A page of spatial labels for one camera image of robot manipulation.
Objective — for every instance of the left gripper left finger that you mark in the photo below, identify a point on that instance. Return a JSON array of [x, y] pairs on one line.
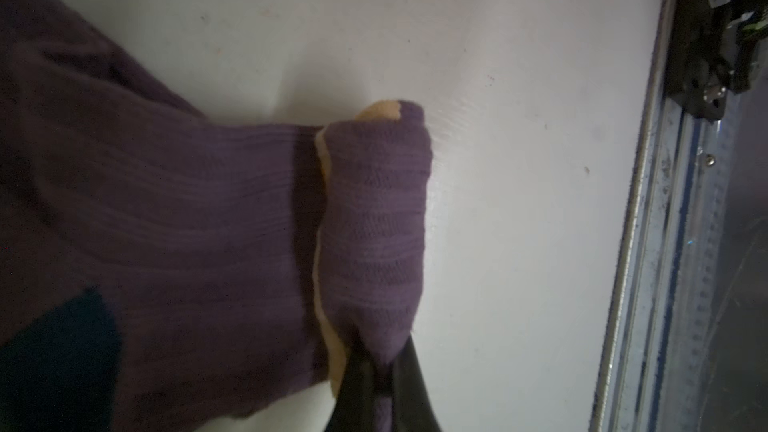
[[353, 411]]

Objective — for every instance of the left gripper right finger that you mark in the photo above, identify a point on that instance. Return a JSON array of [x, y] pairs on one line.
[[411, 406]]

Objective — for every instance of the purple sock with yellow cuff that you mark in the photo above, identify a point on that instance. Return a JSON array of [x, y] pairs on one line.
[[160, 270]]

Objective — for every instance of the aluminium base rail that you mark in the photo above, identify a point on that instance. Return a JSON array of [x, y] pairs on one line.
[[656, 361]]

